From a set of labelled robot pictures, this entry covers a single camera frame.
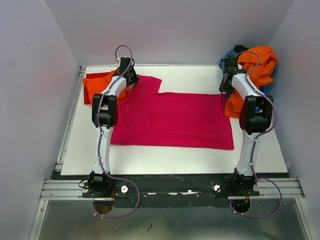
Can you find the folded orange t shirt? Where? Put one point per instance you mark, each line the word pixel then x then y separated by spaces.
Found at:
pixel 100 83

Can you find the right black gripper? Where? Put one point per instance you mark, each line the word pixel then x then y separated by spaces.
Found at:
pixel 223 85

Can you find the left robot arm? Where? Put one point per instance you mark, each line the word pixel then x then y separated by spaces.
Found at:
pixel 105 117

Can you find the orange t shirt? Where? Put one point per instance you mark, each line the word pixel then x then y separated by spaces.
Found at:
pixel 259 62
pixel 100 83

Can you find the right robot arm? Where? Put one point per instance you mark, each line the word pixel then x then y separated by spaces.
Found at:
pixel 254 120

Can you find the blue grey t shirt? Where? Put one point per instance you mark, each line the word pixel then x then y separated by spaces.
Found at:
pixel 229 54

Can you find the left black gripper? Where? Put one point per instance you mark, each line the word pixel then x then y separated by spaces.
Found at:
pixel 133 78

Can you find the magenta t shirt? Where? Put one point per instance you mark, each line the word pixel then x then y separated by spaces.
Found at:
pixel 149 118

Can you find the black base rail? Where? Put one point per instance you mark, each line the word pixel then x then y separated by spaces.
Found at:
pixel 168 190

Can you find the black t shirt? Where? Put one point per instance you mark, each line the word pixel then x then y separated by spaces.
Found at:
pixel 240 48

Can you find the blue plastic bin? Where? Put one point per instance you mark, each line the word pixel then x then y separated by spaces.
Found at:
pixel 263 89

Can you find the aluminium frame rail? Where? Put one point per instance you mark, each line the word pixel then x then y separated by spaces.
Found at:
pixel 68 190

